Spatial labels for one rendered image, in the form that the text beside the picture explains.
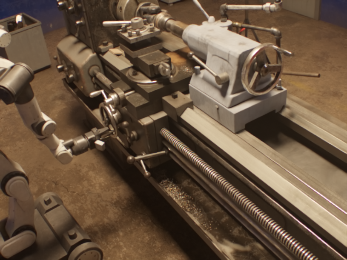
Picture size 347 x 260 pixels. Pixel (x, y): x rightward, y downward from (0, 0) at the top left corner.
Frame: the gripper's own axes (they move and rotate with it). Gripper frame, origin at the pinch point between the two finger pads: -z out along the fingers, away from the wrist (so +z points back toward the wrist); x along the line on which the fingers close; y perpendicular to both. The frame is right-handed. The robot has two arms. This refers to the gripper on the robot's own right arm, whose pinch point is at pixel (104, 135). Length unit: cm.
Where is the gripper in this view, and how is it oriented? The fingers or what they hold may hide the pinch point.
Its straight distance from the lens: 206.6
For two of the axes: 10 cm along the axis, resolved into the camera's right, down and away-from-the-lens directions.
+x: -0.4, -7.3, -6.8
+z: -8.5, 3.8, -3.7
